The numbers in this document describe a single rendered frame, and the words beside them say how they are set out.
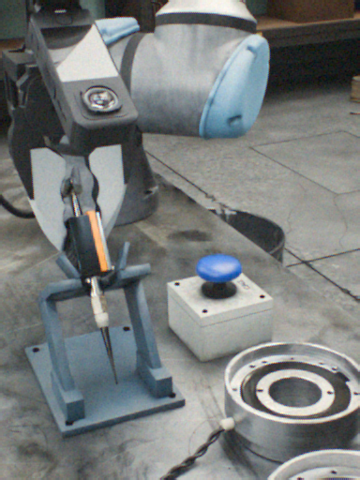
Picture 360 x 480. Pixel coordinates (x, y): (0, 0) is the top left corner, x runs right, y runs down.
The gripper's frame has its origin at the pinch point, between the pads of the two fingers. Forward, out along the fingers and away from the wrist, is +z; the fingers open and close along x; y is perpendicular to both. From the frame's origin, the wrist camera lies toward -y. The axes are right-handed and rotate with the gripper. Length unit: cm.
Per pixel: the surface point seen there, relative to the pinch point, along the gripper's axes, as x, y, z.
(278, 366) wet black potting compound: -12.1, -10.8, 9.2
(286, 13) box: -218, 351, 45
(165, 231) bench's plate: -16.0, 23.8, 12.3
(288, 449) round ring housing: -8.5, -18.6, 10.3
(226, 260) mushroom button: -12.5, -0.4, 4.7
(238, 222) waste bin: -67, 107, 53
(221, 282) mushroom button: -11.6, -1.5, 6.2
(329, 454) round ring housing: -9.3, -22.5, 8.0
